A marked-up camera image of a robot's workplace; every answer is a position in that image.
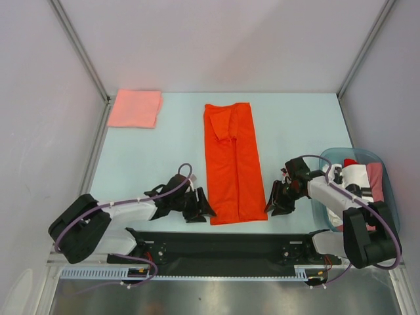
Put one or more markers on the aluminium frame post right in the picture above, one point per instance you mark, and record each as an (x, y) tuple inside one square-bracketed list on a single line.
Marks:
[(367, 44)]

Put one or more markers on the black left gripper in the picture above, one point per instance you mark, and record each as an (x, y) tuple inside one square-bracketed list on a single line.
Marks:
[(199, 209)]

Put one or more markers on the folded pink t-shirt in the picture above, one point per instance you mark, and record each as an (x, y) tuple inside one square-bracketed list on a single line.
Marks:
[(135, 109)]

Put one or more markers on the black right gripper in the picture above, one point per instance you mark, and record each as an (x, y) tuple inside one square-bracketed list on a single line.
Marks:
[(275, 197)]

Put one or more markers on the aluminium frame post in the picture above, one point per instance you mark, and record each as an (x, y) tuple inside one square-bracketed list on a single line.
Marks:
[(367, 44), (75, 41)]

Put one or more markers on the aluminium frame post left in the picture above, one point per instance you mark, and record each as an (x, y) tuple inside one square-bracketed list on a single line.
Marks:
[(75, 41)]

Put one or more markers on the blue slotted cable duct left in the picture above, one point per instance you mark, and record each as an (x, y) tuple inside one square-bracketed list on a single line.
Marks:
[(105, 273)]

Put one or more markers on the teal plastic laundry bin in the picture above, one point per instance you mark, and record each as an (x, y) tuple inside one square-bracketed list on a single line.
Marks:
[(337, 155)]

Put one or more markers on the aluminium front rail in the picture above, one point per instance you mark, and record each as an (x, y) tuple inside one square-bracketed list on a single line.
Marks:
[(100, 259)]

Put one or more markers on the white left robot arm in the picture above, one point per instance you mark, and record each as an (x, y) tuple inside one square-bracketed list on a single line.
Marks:
[(86, 227)]

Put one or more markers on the red garment in bin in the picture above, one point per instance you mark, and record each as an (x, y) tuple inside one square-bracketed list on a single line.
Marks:
[(348, 162)]

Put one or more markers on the blue slotted cable duct right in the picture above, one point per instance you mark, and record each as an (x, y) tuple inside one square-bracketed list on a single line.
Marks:
[(318, 275)]

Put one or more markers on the orange polo t-shirt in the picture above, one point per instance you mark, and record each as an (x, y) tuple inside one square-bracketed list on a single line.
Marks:
[(234, 180)]

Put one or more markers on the pink garment in bin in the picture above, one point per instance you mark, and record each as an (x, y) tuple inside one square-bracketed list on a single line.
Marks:
[(375, 176)]

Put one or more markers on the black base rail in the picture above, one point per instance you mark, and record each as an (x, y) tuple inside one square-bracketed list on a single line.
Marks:
[(224, 255)]

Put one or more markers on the blue slotted cable duct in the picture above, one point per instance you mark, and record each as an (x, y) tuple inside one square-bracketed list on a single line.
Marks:
[(318, 275), (105, 273)]

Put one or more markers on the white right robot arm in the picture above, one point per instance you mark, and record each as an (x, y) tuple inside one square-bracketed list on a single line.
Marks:
[(369, 233)]

